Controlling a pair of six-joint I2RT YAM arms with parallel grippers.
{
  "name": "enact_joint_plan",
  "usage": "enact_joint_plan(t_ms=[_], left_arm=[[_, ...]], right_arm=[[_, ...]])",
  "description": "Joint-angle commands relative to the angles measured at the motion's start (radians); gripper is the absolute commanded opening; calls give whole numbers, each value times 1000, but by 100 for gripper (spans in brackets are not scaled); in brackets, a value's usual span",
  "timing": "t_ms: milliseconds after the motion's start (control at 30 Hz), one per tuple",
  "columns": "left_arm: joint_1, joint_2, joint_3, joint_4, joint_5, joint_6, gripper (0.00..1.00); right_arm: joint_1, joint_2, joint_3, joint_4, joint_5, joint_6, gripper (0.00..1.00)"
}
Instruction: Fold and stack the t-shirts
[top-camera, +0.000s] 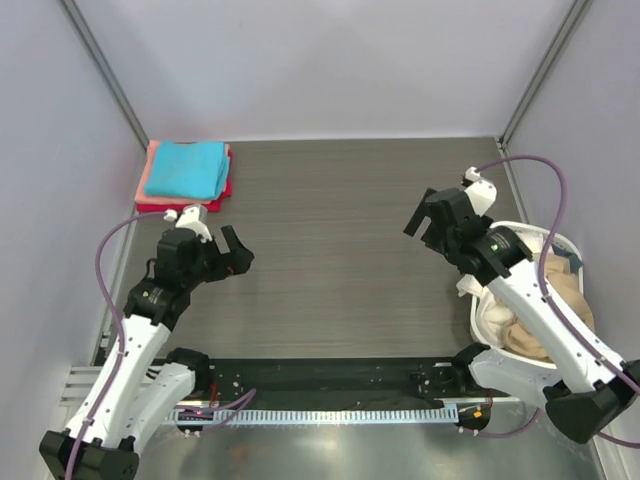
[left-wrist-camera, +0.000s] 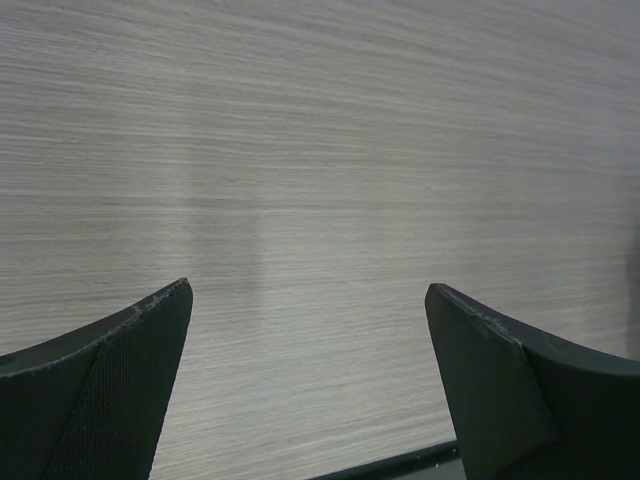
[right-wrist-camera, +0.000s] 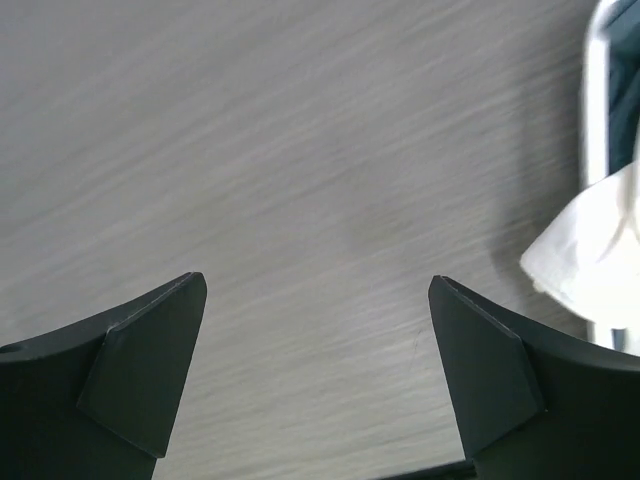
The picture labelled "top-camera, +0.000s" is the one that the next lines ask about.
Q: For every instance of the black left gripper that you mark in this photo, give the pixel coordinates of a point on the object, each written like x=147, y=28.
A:
x=238, y=261

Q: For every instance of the aluminium rail left side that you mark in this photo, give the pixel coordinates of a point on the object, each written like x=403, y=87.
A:
x=79, y=384

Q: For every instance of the white t shirt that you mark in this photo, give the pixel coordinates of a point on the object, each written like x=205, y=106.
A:
x=492, y=316

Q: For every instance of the aluminium frame post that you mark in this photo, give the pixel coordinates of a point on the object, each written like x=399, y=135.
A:
x=87, y=38
x=560, y=39

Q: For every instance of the folded red t shirt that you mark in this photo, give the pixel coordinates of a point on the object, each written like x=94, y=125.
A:
x=148, y=204

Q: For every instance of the left aluminium frame post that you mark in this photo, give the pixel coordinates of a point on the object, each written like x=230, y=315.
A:
x=87, y=38

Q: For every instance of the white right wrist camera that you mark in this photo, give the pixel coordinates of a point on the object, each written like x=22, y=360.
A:
x=481, y=192

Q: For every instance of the folded pink t shirt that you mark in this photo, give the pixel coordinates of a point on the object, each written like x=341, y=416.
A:
x=147, y=192

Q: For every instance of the white laundry basket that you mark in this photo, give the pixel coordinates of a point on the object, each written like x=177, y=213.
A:
x=560, y=246

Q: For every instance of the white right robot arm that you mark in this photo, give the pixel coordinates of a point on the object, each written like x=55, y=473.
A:
x=587, y=385

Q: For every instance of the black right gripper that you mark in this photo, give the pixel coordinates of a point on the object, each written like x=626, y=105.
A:
x=417, y=219

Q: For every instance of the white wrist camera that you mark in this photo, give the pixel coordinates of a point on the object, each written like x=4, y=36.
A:
x=193, y=218
x=481, y=192

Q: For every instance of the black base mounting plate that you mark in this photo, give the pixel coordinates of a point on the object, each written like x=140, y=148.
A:
x=332, y=384

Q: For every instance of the folded blue t shirt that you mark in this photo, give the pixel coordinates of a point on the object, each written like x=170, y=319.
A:
x=186, y=170

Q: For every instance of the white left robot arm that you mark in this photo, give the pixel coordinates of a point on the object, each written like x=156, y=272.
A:
x=108, y=434

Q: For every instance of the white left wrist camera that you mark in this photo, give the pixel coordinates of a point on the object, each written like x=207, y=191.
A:
x=193, y=218

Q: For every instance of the beige t shirt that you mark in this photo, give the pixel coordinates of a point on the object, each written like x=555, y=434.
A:
x=517, y=339

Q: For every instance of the right aluminium frame post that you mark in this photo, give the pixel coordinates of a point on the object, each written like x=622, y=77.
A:
x=560, y=39

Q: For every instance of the slotted grey cable duct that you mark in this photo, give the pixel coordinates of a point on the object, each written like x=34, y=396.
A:
x=445, y=415

